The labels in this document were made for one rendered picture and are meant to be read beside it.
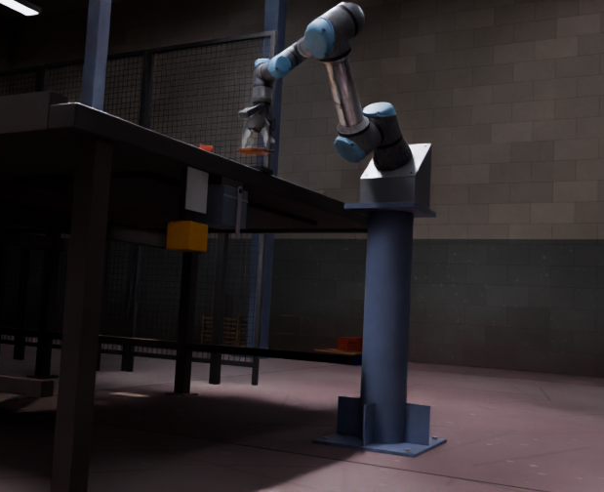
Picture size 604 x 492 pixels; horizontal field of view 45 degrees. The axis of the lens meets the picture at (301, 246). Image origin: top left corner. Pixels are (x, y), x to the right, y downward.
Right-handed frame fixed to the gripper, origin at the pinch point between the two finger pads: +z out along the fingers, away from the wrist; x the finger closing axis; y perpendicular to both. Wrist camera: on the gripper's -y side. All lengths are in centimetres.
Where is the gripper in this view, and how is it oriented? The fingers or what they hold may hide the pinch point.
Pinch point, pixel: (255, 150)
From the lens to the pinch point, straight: 279.8
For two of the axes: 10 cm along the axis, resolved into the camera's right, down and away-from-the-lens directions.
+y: 5.2, 1.2, 8.5
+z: -0.6, 9.9, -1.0
